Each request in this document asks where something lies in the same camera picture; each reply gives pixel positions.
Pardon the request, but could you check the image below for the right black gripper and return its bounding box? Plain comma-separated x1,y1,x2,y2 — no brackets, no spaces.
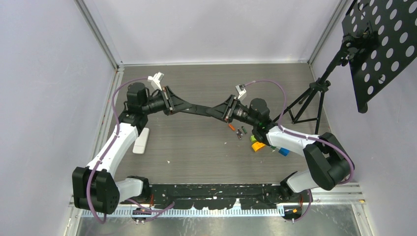
207,94,259,127

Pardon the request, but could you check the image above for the black remote control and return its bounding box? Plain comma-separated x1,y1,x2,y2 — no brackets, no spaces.
182,104,211,117

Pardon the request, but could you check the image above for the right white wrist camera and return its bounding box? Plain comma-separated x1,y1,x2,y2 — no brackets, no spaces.
235,84,247,101

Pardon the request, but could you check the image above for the white remote control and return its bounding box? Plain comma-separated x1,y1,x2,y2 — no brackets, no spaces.
132,128,150,154

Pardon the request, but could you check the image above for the aluminium frame rail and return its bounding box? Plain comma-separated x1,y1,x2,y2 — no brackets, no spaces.
68,192,365,218

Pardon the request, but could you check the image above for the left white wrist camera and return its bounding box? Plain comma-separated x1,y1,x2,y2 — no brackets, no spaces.
147,72,164,90

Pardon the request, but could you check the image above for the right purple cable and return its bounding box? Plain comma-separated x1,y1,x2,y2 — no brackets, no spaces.
246,79,355,223

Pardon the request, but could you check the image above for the black tripod stand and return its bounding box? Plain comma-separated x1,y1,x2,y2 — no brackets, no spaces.
273,30,379,139

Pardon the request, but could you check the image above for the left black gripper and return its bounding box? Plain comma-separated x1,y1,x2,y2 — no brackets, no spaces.
142,86,192,116

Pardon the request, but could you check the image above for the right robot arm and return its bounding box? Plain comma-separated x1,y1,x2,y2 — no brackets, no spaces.
207,95,354,202

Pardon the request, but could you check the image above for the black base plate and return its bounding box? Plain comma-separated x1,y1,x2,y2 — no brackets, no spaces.
133,183,312,219

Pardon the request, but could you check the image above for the orange block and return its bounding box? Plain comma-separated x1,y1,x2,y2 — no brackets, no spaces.
251,142,266,152

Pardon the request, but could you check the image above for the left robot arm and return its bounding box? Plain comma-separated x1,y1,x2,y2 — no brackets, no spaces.
72,82,192,218

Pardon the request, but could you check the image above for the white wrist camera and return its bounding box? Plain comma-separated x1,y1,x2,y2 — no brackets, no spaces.
147,72,164,90
235,84,247,101

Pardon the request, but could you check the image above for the blue green striped block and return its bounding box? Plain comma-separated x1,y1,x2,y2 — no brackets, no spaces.
271,146,290,156

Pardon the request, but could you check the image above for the black perforated panel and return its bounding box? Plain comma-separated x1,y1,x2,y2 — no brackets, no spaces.
342,0,417,114

